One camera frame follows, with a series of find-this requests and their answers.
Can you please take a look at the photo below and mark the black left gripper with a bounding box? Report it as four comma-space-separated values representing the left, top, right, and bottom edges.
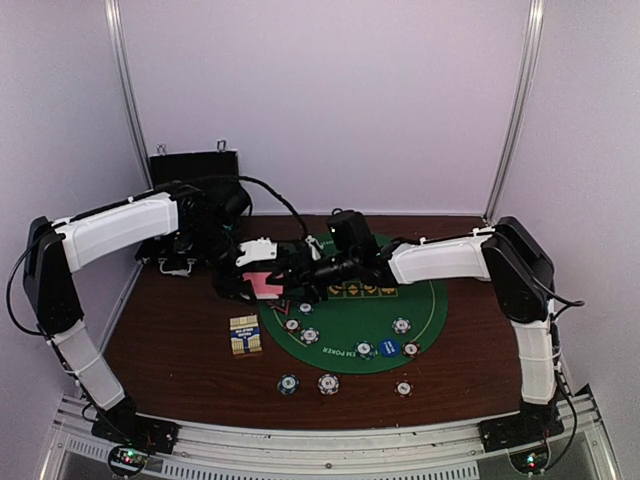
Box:
184, 221, 258, 304

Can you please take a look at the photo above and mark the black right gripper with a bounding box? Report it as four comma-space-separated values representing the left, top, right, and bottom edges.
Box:
268, 247, 360, 303

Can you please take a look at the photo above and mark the pink playing card deck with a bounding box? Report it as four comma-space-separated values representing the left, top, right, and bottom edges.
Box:
243, 272, 284, 300

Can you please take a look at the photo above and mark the blue round button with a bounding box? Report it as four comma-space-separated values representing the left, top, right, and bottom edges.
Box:
378, 338, 401, 358

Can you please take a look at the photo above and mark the dark blue chip stack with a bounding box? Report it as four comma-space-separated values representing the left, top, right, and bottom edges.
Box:
277, 374, 300, 396

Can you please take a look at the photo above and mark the blue white chip stack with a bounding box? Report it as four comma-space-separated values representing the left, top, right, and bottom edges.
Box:
317, 373, 340, 396

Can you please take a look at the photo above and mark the brown chip stack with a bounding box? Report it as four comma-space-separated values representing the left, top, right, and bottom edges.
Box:
394, 381, 413, 398

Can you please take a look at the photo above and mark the red triangular dealer marker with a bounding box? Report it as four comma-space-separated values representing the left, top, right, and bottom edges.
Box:
266, 299, 291, 315

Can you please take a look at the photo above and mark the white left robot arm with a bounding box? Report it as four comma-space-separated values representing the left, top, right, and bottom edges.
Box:
22, 181, 205, 444

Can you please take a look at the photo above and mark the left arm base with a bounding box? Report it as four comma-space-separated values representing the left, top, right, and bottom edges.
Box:
91, 416, 179, 477

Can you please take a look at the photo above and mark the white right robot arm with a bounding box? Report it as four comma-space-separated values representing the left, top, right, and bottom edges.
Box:
271, 210, 560, 442

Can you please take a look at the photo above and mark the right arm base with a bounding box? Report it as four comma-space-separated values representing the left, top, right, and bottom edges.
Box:
479, 413, 565, 476

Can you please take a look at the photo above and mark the round green poker mat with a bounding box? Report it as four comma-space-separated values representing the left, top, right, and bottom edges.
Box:
257, 231, 449, 377

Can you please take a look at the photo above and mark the black poker case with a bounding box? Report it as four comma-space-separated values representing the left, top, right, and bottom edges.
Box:
135, 149, 251, 277

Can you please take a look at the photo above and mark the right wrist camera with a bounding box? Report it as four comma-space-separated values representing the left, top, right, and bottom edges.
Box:
325, 210, 378, 258

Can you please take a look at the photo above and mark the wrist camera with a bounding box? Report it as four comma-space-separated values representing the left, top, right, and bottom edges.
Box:
325, 210, 378, 258
235, 237, 278, 267

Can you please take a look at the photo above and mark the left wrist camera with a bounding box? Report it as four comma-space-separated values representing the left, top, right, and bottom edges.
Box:
235, 237, 278, 267

